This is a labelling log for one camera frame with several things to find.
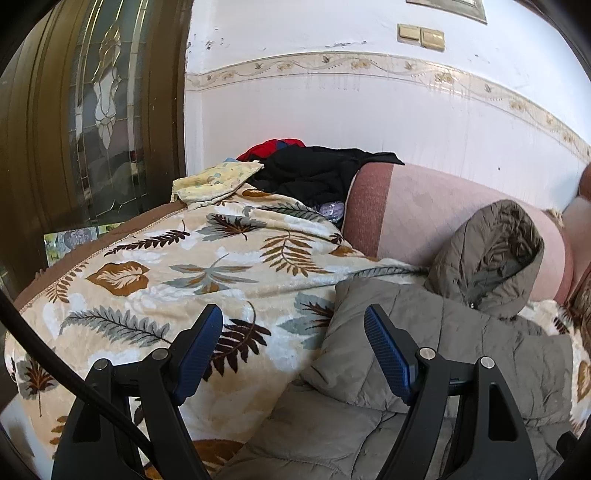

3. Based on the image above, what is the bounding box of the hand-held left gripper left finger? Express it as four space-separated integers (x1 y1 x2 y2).
51 304 225 480

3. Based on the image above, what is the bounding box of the pale yellow patterned cloth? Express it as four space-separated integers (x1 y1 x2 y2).
171 159 265 210

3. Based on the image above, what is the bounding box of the leaf print fleece blanket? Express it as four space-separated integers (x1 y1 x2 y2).
4 184 591 480

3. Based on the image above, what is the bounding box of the wooden stained glass door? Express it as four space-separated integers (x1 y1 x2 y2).
0 0 195 287

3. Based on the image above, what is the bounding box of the purple plastic wrapper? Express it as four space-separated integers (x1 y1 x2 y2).
318 200 346 223

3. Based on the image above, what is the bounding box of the grey quilted hooded jacket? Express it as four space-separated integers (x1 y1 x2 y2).
217 199 575 480

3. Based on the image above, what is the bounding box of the black garment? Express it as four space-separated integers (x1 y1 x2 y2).
252 146 404 210

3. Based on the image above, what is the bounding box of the red garment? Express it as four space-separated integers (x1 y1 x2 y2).
236 137 306 162

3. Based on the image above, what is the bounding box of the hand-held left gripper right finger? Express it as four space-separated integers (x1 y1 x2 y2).
363 305 540 480

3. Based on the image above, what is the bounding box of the pink sofa backrest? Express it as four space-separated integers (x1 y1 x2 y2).
342 162 591 305

